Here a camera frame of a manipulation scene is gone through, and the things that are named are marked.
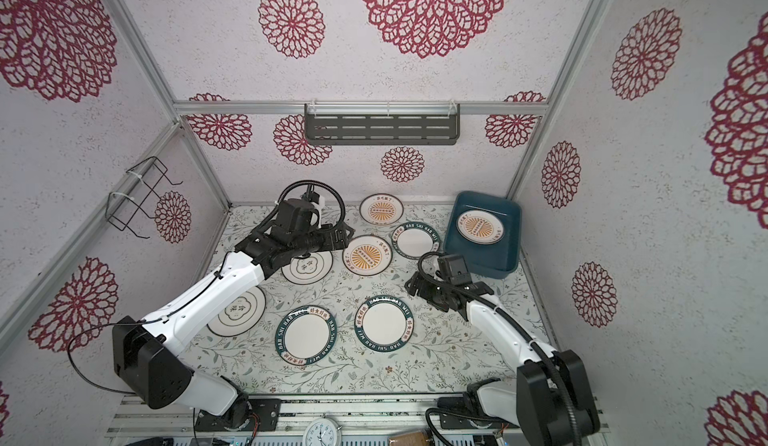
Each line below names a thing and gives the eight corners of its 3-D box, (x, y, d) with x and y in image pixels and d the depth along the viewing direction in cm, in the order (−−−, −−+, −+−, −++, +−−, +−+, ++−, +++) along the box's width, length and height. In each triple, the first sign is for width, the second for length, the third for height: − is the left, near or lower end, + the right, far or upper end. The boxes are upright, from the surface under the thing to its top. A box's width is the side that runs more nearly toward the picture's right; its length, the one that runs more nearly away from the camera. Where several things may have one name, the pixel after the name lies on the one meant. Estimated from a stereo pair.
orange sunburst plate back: (359, 225, 117) (358, 221, 115) (360, 197, 126) (360, 193, 124) (404, 225, 117) (404, 221, 115) (402, 197, 126) (403, 193, 124)
